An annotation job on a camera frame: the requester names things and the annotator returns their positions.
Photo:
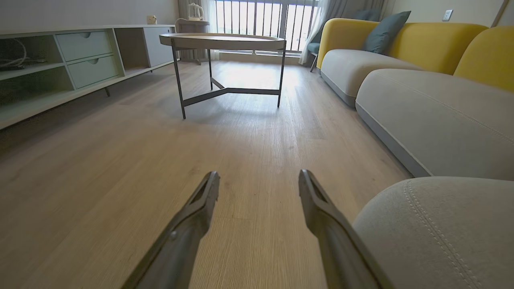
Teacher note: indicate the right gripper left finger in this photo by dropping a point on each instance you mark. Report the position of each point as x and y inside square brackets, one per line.
[192, 224]

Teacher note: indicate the white wall socket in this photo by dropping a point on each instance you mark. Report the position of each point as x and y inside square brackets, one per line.
[447, 15]

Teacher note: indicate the blue armchair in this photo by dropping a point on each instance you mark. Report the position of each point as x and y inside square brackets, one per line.
[315, 47]

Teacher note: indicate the white electric kettle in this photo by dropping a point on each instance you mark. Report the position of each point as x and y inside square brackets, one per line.
[194, 12]

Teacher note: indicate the yellow grey sofa section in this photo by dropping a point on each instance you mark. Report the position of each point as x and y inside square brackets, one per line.
[441, 116]
[361, 66]

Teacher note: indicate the small cream mug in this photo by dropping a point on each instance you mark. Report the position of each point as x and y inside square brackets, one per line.
[151, 20]

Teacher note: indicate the sheer white curtain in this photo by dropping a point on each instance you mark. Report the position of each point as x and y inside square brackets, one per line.
[321, 16]
[211, 16]

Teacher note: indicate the white low media cabinet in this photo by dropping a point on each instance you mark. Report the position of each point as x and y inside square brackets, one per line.
[132, 48]

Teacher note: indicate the grey round stitched seat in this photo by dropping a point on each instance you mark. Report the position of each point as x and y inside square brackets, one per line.
[441, 237]

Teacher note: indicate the pale green cabinet drawer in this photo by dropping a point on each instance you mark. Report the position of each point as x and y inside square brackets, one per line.
[94, 72]
[84, 46]

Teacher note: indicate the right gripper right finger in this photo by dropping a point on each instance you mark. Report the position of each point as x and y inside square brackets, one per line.
[333, 237]

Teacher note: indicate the small grey side table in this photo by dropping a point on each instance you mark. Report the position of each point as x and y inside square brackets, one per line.
[192, 23]

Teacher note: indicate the round wooden coffee table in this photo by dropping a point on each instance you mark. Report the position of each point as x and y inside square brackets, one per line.
[221, 41]

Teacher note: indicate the dark balcony window railing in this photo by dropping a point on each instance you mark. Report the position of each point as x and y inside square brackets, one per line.
[283, 24]

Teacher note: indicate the blue grey cushion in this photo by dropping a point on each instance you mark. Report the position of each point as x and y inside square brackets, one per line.
[383, 34]

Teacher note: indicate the grey cabinet door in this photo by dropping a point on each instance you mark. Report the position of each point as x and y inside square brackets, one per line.
[158, 46]

